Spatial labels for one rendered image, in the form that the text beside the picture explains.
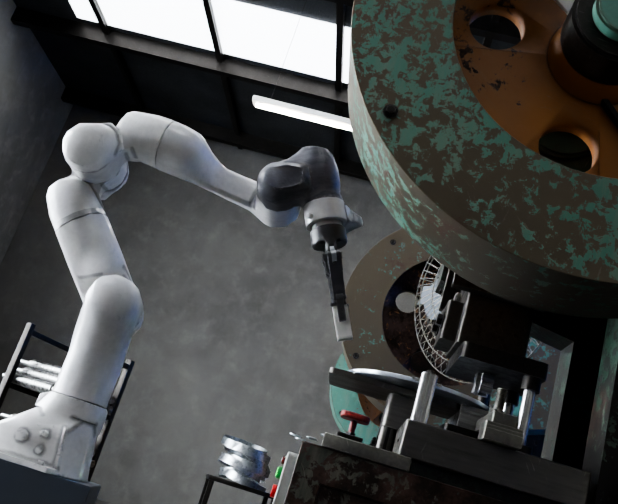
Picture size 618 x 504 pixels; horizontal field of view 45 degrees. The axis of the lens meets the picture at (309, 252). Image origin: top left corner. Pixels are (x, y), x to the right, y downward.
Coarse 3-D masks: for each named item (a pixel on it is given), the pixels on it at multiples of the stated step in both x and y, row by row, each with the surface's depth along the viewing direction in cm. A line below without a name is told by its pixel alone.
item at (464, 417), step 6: (462, 408) 136; (468, 408) 136; (474, 408) 136; (456, 414) 139; (462, 414) 135; (468, 414) 135; (474, 414) 135; (480, 414) 135; (486, 414) 135; (450, 420) 146; (456, 420) 137; (462, 420) 135; (468, 420) 135; (474, 420) 135; (462, 426) 134; (468, 426) 134; (474, 426) 134
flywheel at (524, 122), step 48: (480, 0) 127; (528, 0) 126; (576, 0) 113; (480, 48) 123; (528, 48) 123; (576, 48) 113; (480, 96) 120; (528, 96) 120; (576, 96) 120; (528, 144) 117
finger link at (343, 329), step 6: (336, 306) 149; (336, 312) 149; (348, 312) 149; (336, 318) 149; (348, 318) 149; (336, 324) 148; (342, 324) 148; (348, 324) 148; (336, 330) 148; (342, 330) 148; (348, 330) 148; (342, 336) 147; (348, 336) 147
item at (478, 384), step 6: (474, 378) 146; (480, 378) 143; (486, 378) 142; (492, 378) 142; (474, 384) 144; (480, 384) 142; (486, 384) 142; (492, 384) 142; (474, 390) 143; (480, 390) 142; (486, 390) 142; (486, 396) 145
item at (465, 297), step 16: (448, 304) 145; (464, 304) 144; (480, 304) 142; (496, 304) 142; (512, 304) 142; (448, 320) 144; (464, 320) 141; (480, 320) 141; (496, 320) 141; (512, 320) 141; (528, 320) 141; (448, 336) 143; (464, 336) 140; (480, 336) 140; (496, 336) 140; (512, 336) 140; (528, 336) 140; (448, 352) 149; (512, 352) 139
